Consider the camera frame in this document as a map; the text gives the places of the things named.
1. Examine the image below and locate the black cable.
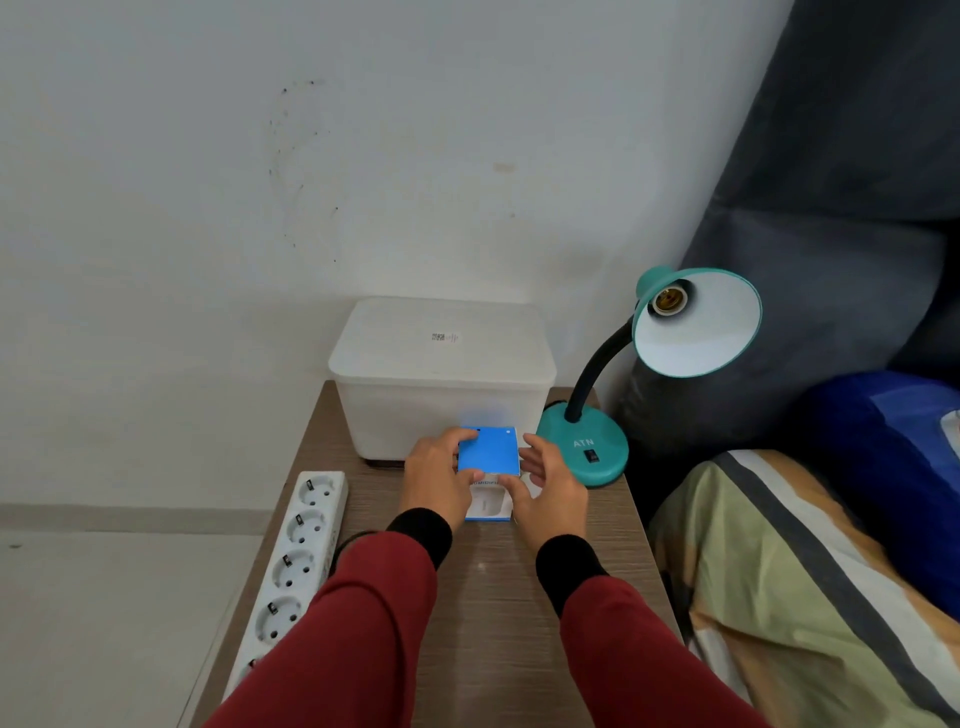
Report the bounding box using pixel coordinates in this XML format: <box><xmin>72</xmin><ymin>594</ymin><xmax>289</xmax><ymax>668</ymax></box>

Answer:
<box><xmin>328</xmin><ymin>529</ymin><xmax>380</xmax><ymax>580</ymax></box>

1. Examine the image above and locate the teal desk lamp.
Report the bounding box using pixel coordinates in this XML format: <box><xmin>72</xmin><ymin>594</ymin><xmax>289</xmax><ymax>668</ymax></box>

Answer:
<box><xmin>534</xmin><ymin>265</ymin><xmax>765</xmax><ymax>489</ymax></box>

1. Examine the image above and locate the blue and white small box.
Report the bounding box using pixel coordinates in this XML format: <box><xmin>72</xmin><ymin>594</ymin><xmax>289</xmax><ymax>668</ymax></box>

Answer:
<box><xmin>456</xmin><ymin>426</ymin><xmax>536</xmax><ymax>523</ymax></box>

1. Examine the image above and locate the white power strip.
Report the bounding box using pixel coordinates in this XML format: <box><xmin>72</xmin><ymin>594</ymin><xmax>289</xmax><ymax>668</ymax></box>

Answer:
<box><xmin>222</xmin><ymin>470</ymin><xmax>351</xmax><ymax>703</ymax></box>

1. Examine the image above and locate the person's left hand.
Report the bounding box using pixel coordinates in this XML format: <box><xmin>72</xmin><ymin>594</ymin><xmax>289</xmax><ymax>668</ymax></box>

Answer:
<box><xmin>399</xmin><ymin>429</ymin><xmax>487</xmax><ymax>532</ymax></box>

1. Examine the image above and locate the striped blanket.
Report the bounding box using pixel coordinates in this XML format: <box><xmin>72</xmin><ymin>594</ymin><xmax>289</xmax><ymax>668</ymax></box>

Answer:
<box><xmin>648</xmin><ymin>448</ymin><xmax>960</xmax><ymax>728</ymax></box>

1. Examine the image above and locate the blue pillow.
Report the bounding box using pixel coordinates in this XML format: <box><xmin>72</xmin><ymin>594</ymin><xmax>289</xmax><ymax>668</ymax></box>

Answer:
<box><xmin>793</xmin><ymin>370</ymin><xmax>960</xmax><ymax>624</ymax></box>

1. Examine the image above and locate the person's right hand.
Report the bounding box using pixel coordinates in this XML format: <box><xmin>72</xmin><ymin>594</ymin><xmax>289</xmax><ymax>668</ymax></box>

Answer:
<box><xmin>496</xmin><ymin>433</ymin><xmax>591</xmax><ymax>555</ymax></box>

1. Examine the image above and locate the dark grey padded headboard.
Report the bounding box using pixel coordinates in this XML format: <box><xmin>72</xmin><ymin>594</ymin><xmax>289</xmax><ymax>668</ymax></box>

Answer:
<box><xmin>615</xmin><ymin>0</ymin><xmax>960</xmax><ymax>460</ymax></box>

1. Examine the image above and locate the white plastic storage box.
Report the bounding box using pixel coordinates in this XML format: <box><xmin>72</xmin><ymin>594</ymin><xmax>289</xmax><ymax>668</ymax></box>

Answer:
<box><xmin>327</xmin><ymin>297</ymin><xmax>558</xmax><ymax>463</ymax></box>

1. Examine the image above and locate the person's right forearm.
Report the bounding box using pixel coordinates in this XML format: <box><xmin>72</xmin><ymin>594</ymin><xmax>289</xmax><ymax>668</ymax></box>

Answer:
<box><xmin>534</xmin><ymin>534</ymin><xmax>771</xmax><ymax>728</ymax></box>

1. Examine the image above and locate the person's left forearm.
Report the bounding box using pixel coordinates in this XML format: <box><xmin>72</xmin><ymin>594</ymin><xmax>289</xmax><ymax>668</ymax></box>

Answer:
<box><xmin>202</xmin><ymin>508</ymin><xmax>455</xmax><ymax>728</ymax></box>

